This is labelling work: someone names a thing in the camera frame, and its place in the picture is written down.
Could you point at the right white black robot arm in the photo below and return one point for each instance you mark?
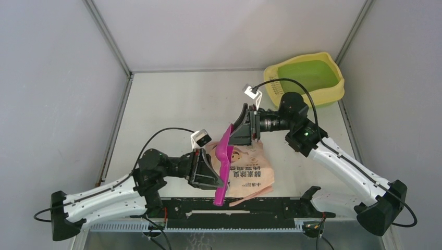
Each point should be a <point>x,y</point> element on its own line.
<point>376,202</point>

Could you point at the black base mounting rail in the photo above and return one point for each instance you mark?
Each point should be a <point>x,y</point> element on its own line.
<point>261,211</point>

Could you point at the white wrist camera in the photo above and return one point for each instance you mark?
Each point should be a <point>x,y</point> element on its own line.
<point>255,95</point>
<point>200,138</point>

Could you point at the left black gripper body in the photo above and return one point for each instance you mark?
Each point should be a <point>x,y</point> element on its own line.
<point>179,166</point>

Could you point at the white slotted cable duct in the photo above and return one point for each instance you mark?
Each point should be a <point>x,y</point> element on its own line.
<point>145,226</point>

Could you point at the pink cat litter bag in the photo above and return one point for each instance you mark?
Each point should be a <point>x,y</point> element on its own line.
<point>250,175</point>

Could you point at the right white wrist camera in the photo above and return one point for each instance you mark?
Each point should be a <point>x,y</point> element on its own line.
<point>255,95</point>

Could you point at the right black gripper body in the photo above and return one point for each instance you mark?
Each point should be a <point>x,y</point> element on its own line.
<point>270,121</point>

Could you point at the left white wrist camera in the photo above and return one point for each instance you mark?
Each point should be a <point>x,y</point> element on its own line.
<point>200,138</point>

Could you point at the yellow green litter box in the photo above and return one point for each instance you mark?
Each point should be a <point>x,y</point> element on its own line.
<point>317,72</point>

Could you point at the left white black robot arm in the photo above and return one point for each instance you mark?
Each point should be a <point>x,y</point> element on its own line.
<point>134,194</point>

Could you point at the magenta plastic scoop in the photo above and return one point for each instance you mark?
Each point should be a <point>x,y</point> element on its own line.
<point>223,153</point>

